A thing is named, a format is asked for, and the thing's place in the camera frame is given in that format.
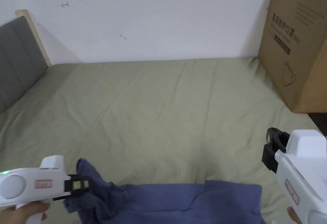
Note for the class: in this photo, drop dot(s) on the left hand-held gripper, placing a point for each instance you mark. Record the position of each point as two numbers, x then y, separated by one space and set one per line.
25 183

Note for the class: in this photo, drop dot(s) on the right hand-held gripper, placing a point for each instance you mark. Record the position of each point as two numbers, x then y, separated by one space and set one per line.
304 162

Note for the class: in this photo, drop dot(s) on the dark blue shirt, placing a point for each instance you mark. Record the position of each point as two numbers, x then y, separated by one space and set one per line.
158 203

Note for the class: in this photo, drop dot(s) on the person's left hand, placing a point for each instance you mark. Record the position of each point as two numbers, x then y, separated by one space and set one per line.
18 215

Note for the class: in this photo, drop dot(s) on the person's right hand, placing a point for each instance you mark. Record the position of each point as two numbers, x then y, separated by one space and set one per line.
296 216

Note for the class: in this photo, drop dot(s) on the large brown cardboard carton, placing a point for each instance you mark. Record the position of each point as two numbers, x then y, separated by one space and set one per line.
299 55

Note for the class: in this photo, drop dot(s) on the bed with pale green sheet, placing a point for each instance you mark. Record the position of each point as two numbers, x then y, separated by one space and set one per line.
153 106

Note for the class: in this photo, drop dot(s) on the grey padded headboard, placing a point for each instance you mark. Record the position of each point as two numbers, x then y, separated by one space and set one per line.
18 55

